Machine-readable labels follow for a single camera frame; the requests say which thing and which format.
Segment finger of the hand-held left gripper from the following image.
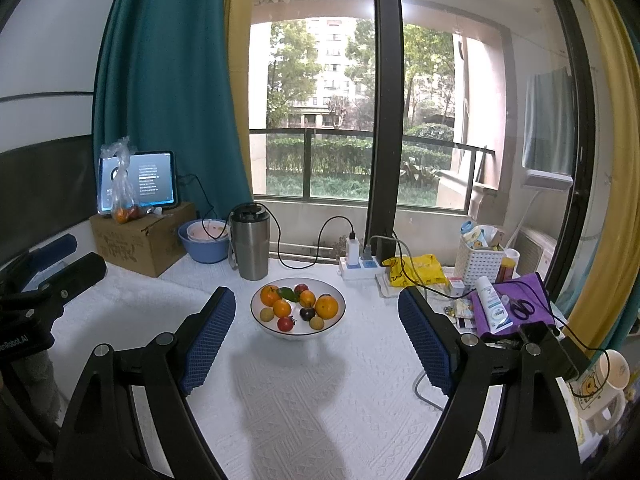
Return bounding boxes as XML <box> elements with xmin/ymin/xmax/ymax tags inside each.
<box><xmin>27</xmin><ymin>234</ymin><xmax>78</xmax><ymax>267</ymax></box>
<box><xmin>29</xmin><ymin>252</ymin><xmax>107</xmax><ymax>307</ymax></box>

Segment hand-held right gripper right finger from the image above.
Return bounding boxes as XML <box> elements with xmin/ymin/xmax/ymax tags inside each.
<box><xmin>397</xmin><ymin>286</ymin><xmax>583</xmax><ymax>480</ymax></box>

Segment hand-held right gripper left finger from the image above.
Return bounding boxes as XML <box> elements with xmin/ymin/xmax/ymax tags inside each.
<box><xmin>55</xmin><ymin>286</ymin><xmax>237</xmax><ymax>480</ymax></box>

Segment white plate with dark rim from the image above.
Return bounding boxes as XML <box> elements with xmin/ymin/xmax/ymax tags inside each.
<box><xmin>250</xmin><ymin>277</ymin><xmax>347</xmax><ymax>343</ymax></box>

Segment brown cardboard box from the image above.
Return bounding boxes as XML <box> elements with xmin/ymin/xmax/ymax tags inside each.
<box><xmin>89</xmin><ymin>201</ymin><xmax>198</xmax><ymax>278</ymax></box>

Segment orange with green leaf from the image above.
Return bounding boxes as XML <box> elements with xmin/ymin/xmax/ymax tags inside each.
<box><xmin>260</xmin><ymin>285</ymin><xmax>301</xmax><ymax>307</ymax></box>

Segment white tube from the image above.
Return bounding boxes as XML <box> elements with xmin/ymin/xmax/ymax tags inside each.
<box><xmin>475</xmin><ymin>276</ymin><xmax>516</xmax><ymax>333</ymax></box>

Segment yellow plastic bag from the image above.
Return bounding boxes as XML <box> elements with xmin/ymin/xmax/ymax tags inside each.
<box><xmin>382</xmin><ymin>254</ymin><xmax>448</xmax><ymax>288</ymax></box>

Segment clear plastic bag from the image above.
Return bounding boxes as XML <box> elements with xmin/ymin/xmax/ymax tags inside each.
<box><xmin>100</xmin><ymin>136</ymin><xmax>146</xmax><ymax>225</ymax></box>

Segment blue bowl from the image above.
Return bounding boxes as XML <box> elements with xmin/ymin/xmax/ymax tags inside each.
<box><xmin>177</xmin><ymin>218</ymin><xmax>233</xmax><ymax>264</ymax></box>

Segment white perforated basket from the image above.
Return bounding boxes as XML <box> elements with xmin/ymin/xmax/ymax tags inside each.
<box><xmin>458</xmin><ymin>235</ymin><xmax>507</xmax><ymax>291</ymax></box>

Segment white power strip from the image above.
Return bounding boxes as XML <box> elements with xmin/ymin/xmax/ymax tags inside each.
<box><xmin>339</xmin><ymin>255</ymin><xmax>388</xmax><ymax>281</ymax></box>

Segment stainless steel tumbler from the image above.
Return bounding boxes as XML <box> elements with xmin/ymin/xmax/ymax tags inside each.
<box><xmin>229</xmin><ymin>202</ymin><xmax>272</xmax><ymax>281</ymax></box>

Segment black scissors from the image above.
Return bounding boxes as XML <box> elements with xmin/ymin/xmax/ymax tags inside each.
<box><xmin>502</xmin><ymin>296</ymin><xmax>543</xmax><ymax>322</ymax></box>

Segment pink bowl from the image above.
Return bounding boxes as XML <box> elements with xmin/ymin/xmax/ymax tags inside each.
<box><xmin>186</xmin><ymin>220</ymin><xmax>231</xmax><ymax>243</ymax></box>

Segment orange bottle with white cap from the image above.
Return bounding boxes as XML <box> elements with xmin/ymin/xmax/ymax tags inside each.
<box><xmin>496</xmin><ymin>248</ymin><xmax>521</xmax><ymax>283</ymax></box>

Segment tablet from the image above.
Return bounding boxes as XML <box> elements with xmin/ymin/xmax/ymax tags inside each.
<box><xmin>97</xmin><ymin>150</ymin><xmax>181</xmax><ymax>216</ymax></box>

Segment small packets bundle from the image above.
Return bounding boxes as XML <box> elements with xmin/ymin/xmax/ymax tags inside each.
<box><xmin>460</xmin><ymin>220</ymin><xmax>506</xmax><ymax>251</ymax></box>

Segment purple cloth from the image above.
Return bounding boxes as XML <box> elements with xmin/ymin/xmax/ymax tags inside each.
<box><xmin>470</xmin><ymin>272</ymin><xmax>568</xmax><ymax>338</ymax></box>

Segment white air conditioner unit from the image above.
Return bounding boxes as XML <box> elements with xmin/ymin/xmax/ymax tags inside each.
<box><xmin>512</xmin><ymin>227</ymin><xmax>558</xmax><ymax>286</ymax></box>

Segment white cartoon mug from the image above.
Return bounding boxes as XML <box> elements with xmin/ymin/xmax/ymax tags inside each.
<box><xmin>567</xmin><ymin>349</ymin><xmax>632</xmax><ymax>436</ymax></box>

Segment teal curtain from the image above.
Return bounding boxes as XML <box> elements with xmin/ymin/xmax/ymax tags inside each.
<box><xmin>92</xmin><ymin>0</ymin><xmax>253</xmax><ymax>221</ymax></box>

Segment balcony railing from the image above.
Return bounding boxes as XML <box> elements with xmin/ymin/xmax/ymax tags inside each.
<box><xmin>249</xmin><ymin>129</ymin><xmax>496</xmax><ymax>211</ymax></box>

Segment white desk lamp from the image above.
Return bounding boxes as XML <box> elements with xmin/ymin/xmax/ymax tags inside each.
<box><xmin>505</xmin><ymin>170</ymin><xmax>573</xmax><ymax>256</ymax></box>

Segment hanging light blue towel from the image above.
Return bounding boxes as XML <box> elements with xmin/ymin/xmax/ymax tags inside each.
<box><xmin>522</xmin><ymin>66</ymin><xmax>576</xmax><ymax>176</ymax></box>

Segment yellow curtain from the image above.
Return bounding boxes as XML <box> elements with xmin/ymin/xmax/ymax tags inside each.
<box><xmin>222</xmin><ymin>0</ymin><xmax>258</xmax><ymax>201</ymax></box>
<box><xmin>565</xmin><ymin>0</ymin><xmax>640</xmax><ymax>341</ymax></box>

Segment grey cable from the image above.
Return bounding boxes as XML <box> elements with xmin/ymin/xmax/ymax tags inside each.
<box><xmin>412</xmin><ymin>355</ymin><xmax>488</xmax><ymax>480</ymax></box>

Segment black tumbler cable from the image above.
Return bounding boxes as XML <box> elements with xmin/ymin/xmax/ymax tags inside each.
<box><xmin>255</xmin><ymin>202</ymin><xmax>357</xmax><ymax>270</ymax></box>

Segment black tablet cable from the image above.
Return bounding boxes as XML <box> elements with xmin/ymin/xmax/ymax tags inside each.
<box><xmin>177</xmin><ymin>174</ymin><xmax>216</xmax><ymax>233</ymax></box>

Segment black window frame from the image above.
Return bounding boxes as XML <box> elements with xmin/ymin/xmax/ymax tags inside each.
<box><xmin>370</xmin><ymin>0</ymin><xmax>406</xmax><ymax>256</ymax></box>

